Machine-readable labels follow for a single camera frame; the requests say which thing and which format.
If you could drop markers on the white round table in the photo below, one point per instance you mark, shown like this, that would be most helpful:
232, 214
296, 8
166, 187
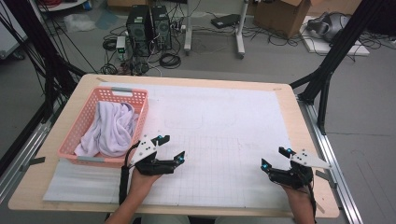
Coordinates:
62, 6

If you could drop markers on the pink plastic basket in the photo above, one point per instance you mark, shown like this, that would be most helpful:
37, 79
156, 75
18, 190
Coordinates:
82, 119

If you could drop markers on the person's left hand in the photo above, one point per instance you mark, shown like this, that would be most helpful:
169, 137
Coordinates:
140, 185

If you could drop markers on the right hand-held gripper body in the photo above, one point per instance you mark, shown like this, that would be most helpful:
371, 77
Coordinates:
292, 179

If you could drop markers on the grey metal bracket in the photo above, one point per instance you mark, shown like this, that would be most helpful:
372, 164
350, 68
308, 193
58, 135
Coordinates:
35, 161
325, 176

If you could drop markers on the white foam board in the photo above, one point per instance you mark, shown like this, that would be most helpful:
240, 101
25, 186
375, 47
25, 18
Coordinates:
320, 46

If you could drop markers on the flat brown cardboard box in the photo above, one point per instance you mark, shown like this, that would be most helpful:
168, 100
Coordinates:
124, 3

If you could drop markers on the teal sheet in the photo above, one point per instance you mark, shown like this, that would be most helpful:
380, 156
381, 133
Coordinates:
106, 19

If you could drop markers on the white grid mat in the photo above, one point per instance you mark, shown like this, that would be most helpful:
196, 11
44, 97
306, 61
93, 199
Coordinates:
218, 124

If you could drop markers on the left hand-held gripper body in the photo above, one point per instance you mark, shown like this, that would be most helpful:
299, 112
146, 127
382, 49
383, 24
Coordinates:
146, 166

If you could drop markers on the white metal stand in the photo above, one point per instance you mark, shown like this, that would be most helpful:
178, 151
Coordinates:
187, 31

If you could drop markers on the clear plastic bag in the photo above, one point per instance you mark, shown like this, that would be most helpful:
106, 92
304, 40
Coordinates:
77, 22

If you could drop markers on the small white power unit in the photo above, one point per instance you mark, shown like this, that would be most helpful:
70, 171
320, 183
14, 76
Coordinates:
120, 43

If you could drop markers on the person's right hand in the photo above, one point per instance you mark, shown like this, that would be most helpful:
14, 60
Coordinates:
299, 194

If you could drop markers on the black computer tower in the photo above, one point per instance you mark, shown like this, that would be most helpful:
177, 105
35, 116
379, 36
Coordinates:
138, 31
162, 28

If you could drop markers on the lilac printed towel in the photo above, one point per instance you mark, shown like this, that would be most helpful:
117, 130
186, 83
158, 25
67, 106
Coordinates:
109, 130

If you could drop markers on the aluminium rail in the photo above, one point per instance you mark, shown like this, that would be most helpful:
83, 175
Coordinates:
25, 155
345, 199

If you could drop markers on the black flat box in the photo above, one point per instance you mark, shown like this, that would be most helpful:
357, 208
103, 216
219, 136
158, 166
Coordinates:
224, 21

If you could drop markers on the grey rounded device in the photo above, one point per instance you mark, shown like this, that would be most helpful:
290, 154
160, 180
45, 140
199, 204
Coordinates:
334, 25

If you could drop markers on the open cardboard box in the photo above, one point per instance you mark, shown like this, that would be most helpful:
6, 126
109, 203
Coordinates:
280, 17

